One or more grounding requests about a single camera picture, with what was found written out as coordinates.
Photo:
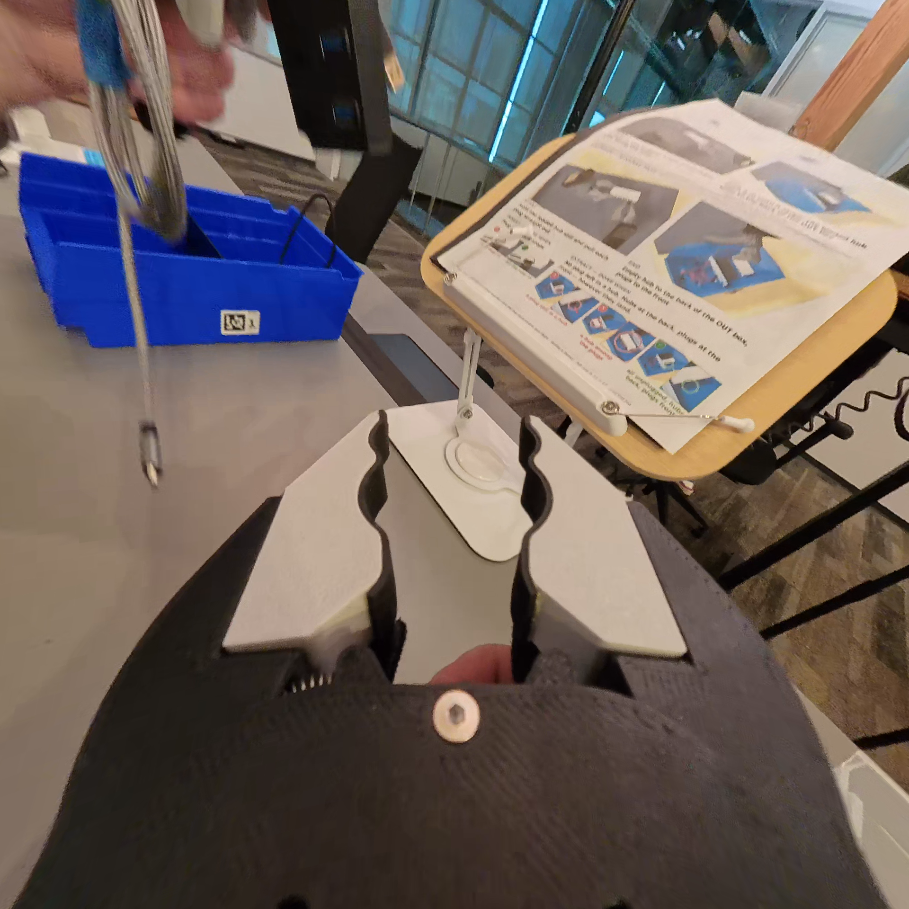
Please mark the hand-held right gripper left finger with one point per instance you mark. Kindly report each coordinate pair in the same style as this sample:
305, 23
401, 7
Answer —
305, 561

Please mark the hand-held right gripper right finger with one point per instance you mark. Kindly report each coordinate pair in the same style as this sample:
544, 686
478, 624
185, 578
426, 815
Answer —
603, 568

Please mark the blue plastic bin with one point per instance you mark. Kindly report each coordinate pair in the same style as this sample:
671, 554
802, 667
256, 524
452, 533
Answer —
177, 298

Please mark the person's right hand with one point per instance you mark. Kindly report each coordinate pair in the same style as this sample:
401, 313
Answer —
476, 667

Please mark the person's left hand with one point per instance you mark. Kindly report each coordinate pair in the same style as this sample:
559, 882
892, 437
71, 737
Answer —
42, 42

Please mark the brown-edged black desk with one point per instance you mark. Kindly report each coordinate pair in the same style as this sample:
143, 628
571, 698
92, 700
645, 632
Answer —
817, 527

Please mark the black office chair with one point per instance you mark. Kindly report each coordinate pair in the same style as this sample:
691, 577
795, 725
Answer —
376, 199
781, 440

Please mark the printed instruction sheet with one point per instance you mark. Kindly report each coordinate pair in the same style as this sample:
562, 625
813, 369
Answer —
674, 248

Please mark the wooden column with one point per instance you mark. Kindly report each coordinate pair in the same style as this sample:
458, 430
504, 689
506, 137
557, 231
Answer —
852, 78

